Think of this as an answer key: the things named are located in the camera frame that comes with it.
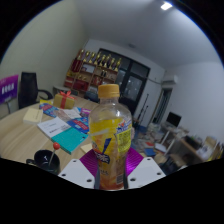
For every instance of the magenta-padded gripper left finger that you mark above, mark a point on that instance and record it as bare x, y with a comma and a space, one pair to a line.
78, 173

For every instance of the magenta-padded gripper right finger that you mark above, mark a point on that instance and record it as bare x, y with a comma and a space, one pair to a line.
146, 171

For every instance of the yellow-labelled orange drink bottle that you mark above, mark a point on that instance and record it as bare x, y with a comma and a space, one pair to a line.
110, 133

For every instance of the beige notebook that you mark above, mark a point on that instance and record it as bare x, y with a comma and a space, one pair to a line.
86, 147

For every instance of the pile of books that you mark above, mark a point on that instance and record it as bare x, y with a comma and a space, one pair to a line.
151, 140

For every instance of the teal book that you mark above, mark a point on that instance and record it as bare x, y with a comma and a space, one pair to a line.
68, 140

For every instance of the red-ball stirrer stick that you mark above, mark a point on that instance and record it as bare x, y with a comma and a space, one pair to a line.
56, 146

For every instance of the black polka-dot mug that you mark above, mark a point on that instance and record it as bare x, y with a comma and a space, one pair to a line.
43, 163

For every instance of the blue colourful book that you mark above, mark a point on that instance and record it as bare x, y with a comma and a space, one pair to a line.
80, 124

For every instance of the white printed booklet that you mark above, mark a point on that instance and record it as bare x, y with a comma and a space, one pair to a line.
53, 126

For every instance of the long wooden side desk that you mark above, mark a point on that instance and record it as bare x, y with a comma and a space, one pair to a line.
196, 148

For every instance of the black computer monitor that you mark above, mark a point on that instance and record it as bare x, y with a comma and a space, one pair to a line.
174, 119

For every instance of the black microphone stand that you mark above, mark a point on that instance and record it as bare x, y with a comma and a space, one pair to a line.
142, 108

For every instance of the small colourful booklet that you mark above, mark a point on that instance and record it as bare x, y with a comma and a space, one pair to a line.
49, 109

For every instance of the yellow gift box red ribbon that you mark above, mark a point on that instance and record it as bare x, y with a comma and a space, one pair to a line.
64, 101

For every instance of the pale yellow notepad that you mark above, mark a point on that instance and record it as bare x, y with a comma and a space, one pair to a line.
32, 116

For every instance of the black framed glass door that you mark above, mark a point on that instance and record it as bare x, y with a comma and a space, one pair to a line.
133, 85

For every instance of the black office chair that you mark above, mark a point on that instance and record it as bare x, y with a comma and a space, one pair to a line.
28, 90

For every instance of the wooden shelf unit with trophies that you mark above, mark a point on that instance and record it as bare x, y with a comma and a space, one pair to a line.
90, 73

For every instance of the purple sign board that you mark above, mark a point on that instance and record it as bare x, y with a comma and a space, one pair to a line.
8, 88

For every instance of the rectangular ceiling light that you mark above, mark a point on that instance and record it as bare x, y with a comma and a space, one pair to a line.
166, 5

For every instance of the white wall air conditioner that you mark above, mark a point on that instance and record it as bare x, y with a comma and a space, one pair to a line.
170, 81

